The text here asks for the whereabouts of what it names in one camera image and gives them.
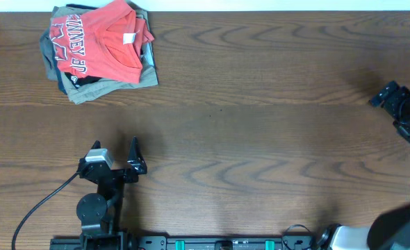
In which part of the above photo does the black folded shirt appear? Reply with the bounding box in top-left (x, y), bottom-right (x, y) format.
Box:
top-left (65, 72), bottom-right (101, 89)

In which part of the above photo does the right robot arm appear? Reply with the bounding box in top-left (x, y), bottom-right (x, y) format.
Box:
top-left (311, 81), bottom-right (410, 249)

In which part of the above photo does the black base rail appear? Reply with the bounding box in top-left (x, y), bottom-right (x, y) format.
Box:
top-left (49, 235), bottom-right (317, 250)

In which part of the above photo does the khaki folded garment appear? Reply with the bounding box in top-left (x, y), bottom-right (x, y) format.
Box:
top-left (49, 6), bottom-right (158, 104)

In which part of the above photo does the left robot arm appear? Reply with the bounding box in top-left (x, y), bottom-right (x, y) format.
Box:
top-left (76, 137), bottom-right (147, 249)

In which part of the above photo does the grey folded garment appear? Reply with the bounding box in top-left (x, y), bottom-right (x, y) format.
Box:
top-left (39, 28), bottom-right (58, 81)

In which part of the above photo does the red printed t-shirt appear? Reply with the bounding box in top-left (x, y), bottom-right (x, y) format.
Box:
top-left (49, 1), bottom-right (154, 84)

